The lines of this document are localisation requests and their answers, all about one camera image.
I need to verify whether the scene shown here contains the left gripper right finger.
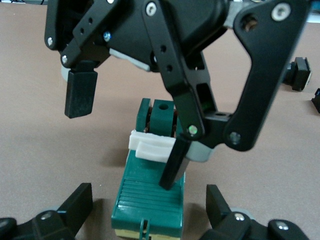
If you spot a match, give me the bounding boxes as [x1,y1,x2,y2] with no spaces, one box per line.
[199,184,320,240]

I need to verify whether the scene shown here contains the brown paper table cover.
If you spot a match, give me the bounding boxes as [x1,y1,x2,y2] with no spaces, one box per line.
[0,0,320,240]

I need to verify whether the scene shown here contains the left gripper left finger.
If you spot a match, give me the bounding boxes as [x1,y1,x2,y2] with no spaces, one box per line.
[0,182,94,240]

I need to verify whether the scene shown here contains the red mushroom button orange block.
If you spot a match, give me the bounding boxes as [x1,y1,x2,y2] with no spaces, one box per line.
[282,56,315,91]

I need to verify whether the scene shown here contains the red mushroom button blue block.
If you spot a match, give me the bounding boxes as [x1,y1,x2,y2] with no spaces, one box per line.
[311,87,320,113]

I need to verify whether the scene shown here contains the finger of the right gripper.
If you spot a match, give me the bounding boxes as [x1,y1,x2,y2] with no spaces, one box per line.
[141,0,312,191]
[44,0,137,120]

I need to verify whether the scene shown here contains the green load switch white handle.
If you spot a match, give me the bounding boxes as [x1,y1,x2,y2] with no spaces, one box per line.
[110,97,187,240]

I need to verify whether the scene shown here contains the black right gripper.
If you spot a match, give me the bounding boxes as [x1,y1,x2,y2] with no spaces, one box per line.
[107,0,229,73]

